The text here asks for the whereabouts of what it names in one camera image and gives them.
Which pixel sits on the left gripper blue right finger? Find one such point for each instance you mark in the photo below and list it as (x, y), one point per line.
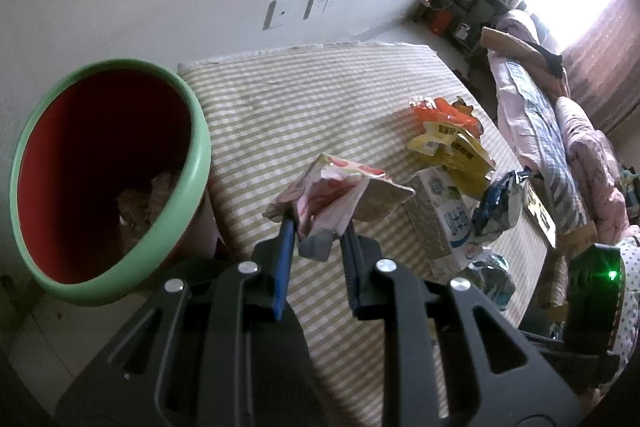
(352, 265)

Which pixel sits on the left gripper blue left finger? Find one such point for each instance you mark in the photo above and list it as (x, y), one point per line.
(281, 263)

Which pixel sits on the pink white wrapper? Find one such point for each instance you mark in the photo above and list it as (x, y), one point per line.
(331, 193)

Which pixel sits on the white milk carton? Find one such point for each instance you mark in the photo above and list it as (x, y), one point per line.
(442, 222)

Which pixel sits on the yellow bear snack wrapper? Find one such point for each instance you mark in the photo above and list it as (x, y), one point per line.
(451, 147)

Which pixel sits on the blue snack wrapper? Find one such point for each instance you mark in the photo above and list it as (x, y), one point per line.
(501, 206)

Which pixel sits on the green rimmed red trash bin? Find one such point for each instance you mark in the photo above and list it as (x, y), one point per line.
(105, 129)

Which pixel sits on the beige striped table mat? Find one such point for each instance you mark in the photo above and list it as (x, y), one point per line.
(270, 114)

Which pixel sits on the orange plastic wrapper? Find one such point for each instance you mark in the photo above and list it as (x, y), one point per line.
(439, 110)

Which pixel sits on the gold orange candy wrapper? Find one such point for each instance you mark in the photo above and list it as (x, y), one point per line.
(462, 106)

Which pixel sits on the yellow picture book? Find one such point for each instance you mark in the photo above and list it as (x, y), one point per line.
(540, 216)

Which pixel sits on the bed with plaid sheet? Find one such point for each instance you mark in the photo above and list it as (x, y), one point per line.
(526, 118)

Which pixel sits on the red canister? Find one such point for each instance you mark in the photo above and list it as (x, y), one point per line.
(440, 22)

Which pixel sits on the black device green light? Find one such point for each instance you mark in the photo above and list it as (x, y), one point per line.
(593, 296)

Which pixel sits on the pink quilt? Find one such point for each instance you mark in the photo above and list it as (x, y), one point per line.
(591, 162)

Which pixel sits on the dark corner shelf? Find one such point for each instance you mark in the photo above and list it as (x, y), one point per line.
(470, 17)

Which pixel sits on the brown coat on bed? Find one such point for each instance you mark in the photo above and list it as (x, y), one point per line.
(545, 68)

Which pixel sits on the white wall socket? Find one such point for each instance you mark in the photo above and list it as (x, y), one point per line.
(277, 14)

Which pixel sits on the white wall switch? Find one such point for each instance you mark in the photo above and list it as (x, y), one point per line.
(315, 8)

